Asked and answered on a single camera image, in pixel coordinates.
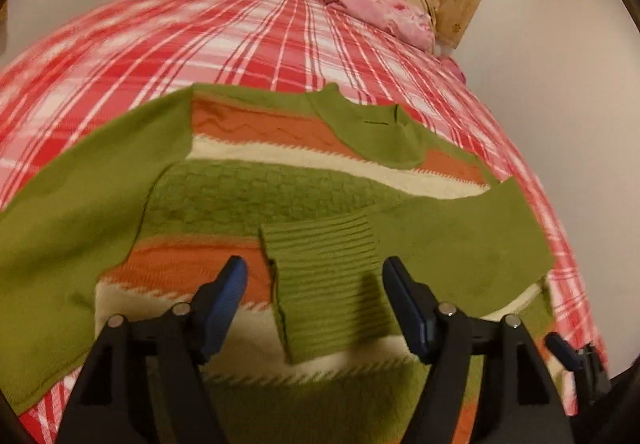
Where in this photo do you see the green orange striped sweater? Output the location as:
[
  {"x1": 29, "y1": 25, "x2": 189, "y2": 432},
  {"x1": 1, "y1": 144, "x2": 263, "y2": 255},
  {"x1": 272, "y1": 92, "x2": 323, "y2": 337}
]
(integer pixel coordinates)
[{"x1": 1, "y1": 85, "x2": 554, "y2": 443}]

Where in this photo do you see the red white plaid bedsheet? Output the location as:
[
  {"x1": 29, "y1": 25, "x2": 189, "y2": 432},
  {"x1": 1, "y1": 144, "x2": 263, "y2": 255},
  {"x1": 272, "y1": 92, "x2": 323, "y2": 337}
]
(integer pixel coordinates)
[{"x1": 1, "y1": 0, "x2": 601, "y2": 443}]

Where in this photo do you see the pink folded blanket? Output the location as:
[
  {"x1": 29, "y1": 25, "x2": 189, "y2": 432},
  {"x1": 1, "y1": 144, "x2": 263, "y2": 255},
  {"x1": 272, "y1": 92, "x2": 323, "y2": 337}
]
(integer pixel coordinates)
[{"x1": 326, "y1": 0, "x2": 436, "y2": 52}]

